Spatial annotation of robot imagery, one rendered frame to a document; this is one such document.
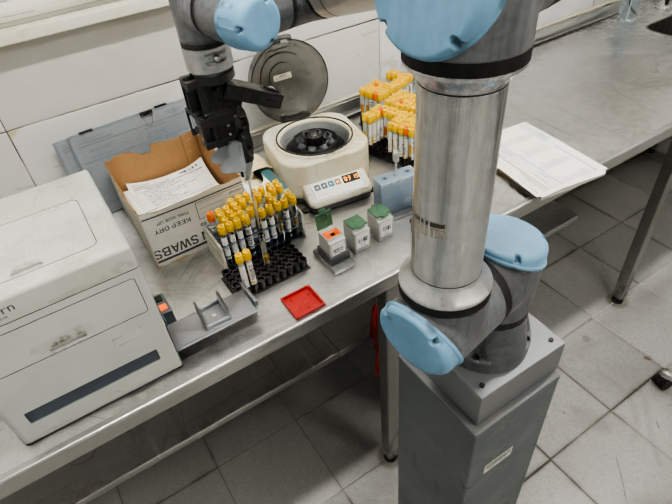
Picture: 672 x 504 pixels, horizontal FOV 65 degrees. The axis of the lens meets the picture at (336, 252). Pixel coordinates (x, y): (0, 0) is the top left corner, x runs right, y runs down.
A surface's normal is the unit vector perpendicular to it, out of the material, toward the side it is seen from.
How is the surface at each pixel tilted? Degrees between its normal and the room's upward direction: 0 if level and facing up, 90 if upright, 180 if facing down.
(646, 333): 0
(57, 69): 90
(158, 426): 0
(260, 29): 90
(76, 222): 0
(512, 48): 89
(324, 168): 90
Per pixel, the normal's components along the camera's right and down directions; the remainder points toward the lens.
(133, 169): 0.56, 0.49
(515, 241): 0.07, -0.79
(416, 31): -0.72, 0.38
